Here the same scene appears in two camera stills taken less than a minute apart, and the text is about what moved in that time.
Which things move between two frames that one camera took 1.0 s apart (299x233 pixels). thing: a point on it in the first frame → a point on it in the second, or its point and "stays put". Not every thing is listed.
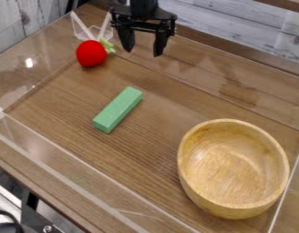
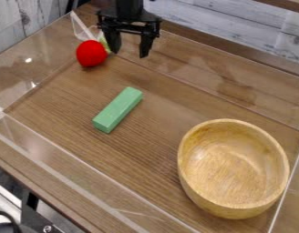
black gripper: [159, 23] → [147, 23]
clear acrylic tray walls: [177, 132] stays put
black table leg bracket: [34, 222] stays put
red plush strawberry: [91, 52] stays put
